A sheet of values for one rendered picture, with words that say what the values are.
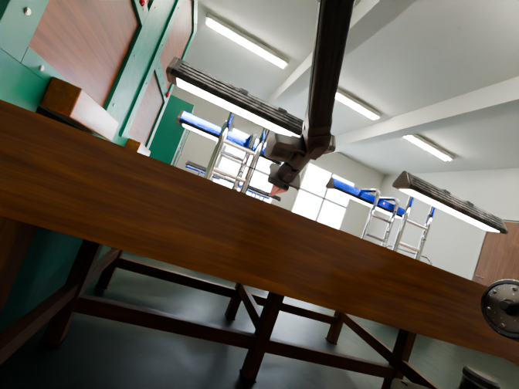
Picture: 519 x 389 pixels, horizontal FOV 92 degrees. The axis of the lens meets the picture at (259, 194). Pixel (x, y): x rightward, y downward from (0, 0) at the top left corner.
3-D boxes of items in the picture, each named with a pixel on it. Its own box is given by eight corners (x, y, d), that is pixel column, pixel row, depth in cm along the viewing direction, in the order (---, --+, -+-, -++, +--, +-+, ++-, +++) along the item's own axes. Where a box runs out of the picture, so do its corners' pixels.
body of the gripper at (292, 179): (268, 165, 78) (279, 148, 73) (296, 177, 81) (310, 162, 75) (266, 180, 74) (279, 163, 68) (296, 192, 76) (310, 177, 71)
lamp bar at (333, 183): (407, 220, 170) (410, 210, 171) (330, 187, 154) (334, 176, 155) (397, 218, 178) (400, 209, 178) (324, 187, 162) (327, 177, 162)
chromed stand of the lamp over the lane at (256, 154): (246, 228, 86) (290, 109, 89) (190, 208, 81) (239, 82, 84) (237, 221, 104) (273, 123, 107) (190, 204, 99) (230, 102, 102)
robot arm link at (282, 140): (329, 147, 62) (321, 125, 67) (289, 134, 57) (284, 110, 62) (302, 177, 70) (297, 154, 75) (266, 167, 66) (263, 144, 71)
